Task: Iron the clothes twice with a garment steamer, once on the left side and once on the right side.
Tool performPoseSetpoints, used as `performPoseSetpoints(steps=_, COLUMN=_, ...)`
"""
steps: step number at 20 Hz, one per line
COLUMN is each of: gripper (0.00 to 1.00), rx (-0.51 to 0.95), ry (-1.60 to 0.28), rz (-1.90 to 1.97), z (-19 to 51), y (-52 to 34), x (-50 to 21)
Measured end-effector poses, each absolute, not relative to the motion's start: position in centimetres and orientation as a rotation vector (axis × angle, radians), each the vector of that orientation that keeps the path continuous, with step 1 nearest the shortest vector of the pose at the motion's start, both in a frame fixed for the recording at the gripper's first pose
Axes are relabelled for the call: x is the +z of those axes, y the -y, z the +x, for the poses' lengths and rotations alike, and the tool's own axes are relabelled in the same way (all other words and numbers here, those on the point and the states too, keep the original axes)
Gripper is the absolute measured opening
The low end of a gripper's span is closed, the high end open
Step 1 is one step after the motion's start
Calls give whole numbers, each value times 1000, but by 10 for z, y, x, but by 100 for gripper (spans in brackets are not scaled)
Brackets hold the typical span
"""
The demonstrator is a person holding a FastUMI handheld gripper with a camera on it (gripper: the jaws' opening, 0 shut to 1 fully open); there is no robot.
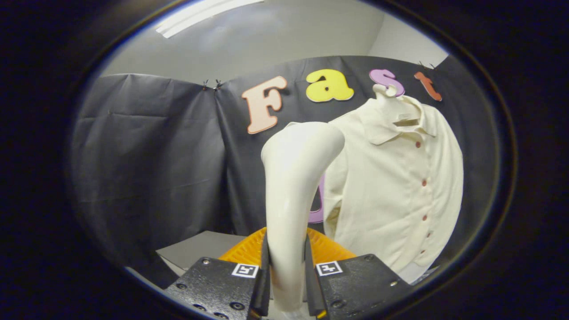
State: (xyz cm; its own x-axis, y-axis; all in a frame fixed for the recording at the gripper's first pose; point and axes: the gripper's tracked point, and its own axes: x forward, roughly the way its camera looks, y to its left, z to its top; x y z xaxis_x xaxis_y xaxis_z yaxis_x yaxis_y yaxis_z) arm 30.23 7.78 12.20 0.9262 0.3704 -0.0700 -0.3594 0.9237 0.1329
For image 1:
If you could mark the cream button shirt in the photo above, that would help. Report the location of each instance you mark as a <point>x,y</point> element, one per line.
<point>391,200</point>

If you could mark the white mannequin torso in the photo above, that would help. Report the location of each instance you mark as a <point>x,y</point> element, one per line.
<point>383,95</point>

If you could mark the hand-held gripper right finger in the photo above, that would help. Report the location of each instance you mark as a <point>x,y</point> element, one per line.
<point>310,289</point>

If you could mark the grey-topped white drawer cabinet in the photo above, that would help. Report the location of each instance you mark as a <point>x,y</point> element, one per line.
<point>200,249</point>

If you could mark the ceiling light panel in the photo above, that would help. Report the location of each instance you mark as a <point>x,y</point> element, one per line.
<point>200,15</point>

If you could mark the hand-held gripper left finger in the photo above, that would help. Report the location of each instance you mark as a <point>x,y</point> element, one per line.
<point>265,289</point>

